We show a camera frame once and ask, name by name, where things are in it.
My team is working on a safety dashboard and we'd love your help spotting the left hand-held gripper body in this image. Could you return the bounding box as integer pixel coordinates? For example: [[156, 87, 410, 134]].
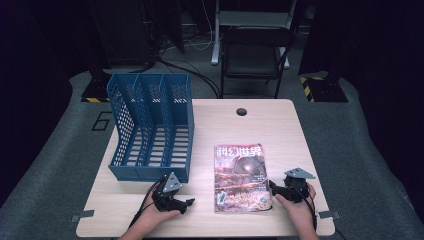
[[151, 171, 187, 212]]

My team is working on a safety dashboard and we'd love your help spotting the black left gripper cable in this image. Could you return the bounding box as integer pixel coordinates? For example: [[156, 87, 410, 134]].
[[128, 179, 167, 231]]

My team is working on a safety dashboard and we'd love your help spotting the red cover magazine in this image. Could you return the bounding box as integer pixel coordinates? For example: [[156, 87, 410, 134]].
[[213, 143, 273, 214]]

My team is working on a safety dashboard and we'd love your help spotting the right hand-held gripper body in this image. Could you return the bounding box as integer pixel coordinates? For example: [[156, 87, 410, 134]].
[[277, 167, 317, 204]]

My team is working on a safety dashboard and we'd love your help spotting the black floor cable bundle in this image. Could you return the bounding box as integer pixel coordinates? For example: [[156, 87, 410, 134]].
[[155, 55, 223, 100]]

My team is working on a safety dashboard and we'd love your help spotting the white floor cable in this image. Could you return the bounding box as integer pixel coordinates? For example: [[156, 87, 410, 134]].
[[184, 0, 215, 52]]

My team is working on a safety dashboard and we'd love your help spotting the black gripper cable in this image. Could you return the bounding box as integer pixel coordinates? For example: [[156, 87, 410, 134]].
[[291, 182, 318, 232], [128, 179, 167, 231]]

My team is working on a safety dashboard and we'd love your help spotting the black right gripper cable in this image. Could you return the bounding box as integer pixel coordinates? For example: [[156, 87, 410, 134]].
[[291, 182, 318, 232]]

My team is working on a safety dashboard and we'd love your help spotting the white metal stand frame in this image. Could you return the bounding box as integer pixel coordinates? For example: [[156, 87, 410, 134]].
[[210, 0, 298, 70]]

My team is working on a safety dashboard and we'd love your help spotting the person's right hand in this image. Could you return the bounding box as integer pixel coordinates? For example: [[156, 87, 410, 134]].
[[274, 184, 318, 233]]

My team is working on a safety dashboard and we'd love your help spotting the person's left hand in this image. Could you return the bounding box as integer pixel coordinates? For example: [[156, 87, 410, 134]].
[[134, 202, 182, 235]]

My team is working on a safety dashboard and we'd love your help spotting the dark cabinet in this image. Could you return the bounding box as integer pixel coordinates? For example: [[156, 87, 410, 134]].
[[87, 0, 158, 68]]

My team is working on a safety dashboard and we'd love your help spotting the blue plastic file rack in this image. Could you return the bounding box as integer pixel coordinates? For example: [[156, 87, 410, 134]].
[[106, 72, 195, 184]]

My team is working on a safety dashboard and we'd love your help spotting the black yellow striped stand base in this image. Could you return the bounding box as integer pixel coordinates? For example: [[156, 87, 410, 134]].
[[299, 75, 350, 104], [80, 68, 113, 104]]

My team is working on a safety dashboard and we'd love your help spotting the black folding chair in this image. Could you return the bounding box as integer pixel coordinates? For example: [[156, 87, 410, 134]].
[[219, 26, 295, 100]]

